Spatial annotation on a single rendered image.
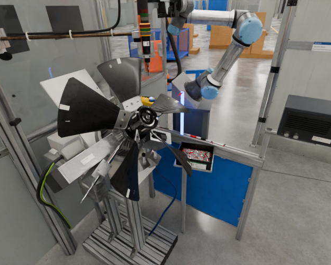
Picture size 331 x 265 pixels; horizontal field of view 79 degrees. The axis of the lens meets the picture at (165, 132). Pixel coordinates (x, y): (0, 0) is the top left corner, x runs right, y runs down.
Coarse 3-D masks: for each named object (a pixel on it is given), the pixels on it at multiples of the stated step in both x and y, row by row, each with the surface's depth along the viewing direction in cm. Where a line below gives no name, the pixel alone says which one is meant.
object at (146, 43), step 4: (144, 36) 82; (148, 36) 82; (144, 40) 82; (148, 40) 83; (144, 44) 83; (148, 44) 83; (144, 48) 84; (148, 48) 84; (144, 52) 85; (148, 52) 85; (144, 60) 88; (148, 60) 87
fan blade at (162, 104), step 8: (160, 96) 121; (168, 96) 122; (152, 104) 112; (160, 104) 112; (168, 104) 113; (176, 104) 116; (160, 112) 102; (168, 112) 104; (176, 112) 108; (184, 112) 112
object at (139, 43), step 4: (132, 32) 81; (136, 32) 81; (132, 36) 82; (136, 36) 82; (136, 40) 82; (140, 40) 82; (140, 44) 83; (140, 48) 84; (140, 52) 85; (152, 52) 89; (140, 56) 85; (144, 56) 84; (148, 56) 84; (152, 56) 85
